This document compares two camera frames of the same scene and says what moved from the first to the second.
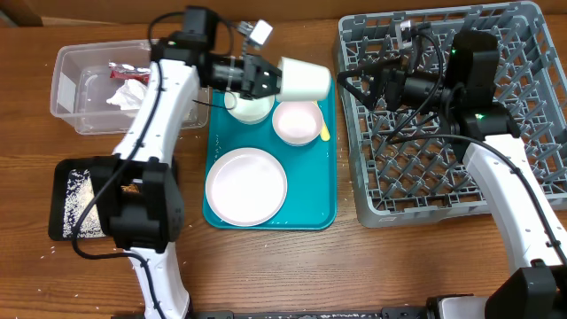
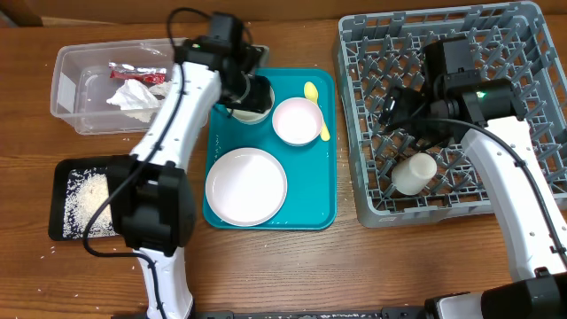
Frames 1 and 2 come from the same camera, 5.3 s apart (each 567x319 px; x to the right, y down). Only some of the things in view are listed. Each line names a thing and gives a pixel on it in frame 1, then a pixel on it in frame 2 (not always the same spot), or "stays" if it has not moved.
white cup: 303,81 → 409,175
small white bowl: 247,111 stays
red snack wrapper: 127,72 stays
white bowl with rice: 297,122 stays
